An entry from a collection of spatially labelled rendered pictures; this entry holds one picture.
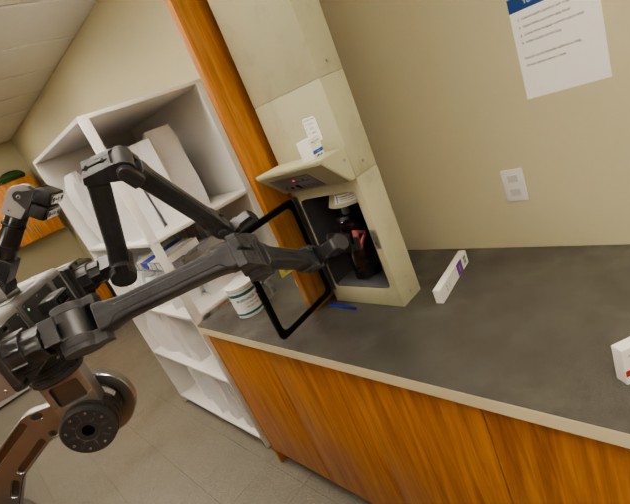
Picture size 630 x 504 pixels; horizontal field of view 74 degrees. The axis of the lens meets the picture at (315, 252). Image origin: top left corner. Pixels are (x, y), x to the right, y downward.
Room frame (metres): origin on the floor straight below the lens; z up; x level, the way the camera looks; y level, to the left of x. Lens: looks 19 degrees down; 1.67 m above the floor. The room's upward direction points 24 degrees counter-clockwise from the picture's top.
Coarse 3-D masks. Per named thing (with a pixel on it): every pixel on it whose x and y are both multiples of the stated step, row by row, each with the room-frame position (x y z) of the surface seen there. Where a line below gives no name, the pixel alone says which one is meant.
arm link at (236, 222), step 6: (246, 210) 1.40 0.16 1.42; (240, 216) 1.39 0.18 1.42; (246, 216) 1.38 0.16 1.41; (252, 216) 1.39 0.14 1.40; (228, 222) 1.41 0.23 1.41; (234, 222) 1.39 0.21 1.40; (240, 222) 1.38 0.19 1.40; (246, 222) 1.38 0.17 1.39; (252, 222) 1.38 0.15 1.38; (234, 228) 1.38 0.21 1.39; (222, 234) 1.34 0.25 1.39; (228, 234) 1.35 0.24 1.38
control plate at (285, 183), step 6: (306, 174) 1.26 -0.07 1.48; (282, 180) 1.35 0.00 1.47; (288, 180) 1.34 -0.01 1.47; (294, 180) 1.33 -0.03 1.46; (300, 180) 1.32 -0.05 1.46; (306, 180) 1.30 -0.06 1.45; (312, 180) 1.29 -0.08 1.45; (318, 180) 1.28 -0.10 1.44; (276, 186) 1.42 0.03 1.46; (282, 186) 1.41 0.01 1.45; (288, 186) 1.39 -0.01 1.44; (294, 186) 1.38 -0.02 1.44; (306, 186) 1.35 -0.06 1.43; (312, 186) 1.34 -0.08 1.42
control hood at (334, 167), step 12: (324, 156) 1.21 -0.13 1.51; (336, 156) 1.21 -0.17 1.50; (276, 168) 1.42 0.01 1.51; (288, 168) 1.29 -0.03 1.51; (300, 168) 1.24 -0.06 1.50; (312, 168) 1.21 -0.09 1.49; (324, 168) 1.19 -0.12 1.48; (336, 168) 1.20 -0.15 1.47; (348, 168) 1.23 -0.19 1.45; (264, 180) 1.40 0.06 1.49; (276, 180) 1.37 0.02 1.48; (324, 180) 1.27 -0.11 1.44; (336, 180) 1.25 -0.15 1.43; (348, 180) 1.23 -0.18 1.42; (288, 192) 1.45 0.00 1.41
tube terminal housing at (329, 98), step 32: (288, 96) 1.35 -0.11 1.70; (320, 96) 1.26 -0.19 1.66; (352, 96) 1.31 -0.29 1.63; (288, 128) 1.40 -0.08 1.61; (320, 128) 1.29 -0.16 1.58; (352, 128) 1.28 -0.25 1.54; (288, 160) 1.44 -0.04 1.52; (352, 160) 1.25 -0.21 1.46; (320, 192) 1.38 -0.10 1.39; (352, 192) 1.27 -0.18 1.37; (384, 192) 1.30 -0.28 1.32; (384, 224) 1.27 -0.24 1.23; (384, 256) 1.25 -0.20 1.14; (352, 288) 1.40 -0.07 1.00; (384, 288) 1.29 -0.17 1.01; (416, 288) 1.30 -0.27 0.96
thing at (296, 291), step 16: (272, 224) 1.38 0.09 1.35; (288, 224) 1.43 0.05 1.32; (272, 240) 1.36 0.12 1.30; (288, 240) 1.41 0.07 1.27; (304, 240) 1.45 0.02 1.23; (288, 272) 1.36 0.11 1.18; (288, 288) 1.34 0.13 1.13; (304, 288) 1.39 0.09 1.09; (320, 288) 1.44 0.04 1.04; (272, 304) 1.28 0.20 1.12; (288, 304) 1.32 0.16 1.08; (304, 304) 1.37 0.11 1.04; (288, 320) 1.30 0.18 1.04
